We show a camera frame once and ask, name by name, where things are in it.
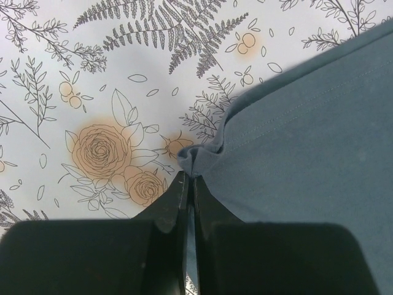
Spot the floral table mat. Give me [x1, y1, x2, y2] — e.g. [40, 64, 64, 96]
[1, 1, 392, 294]

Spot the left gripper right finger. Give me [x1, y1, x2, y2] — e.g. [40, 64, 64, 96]
[193, 178, 378, 294]

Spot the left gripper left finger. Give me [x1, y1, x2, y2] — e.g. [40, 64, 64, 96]
[1, 172, 188, 294]

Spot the blue grey t shirt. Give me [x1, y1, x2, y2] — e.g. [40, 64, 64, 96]
[177, 22, 392, 294]

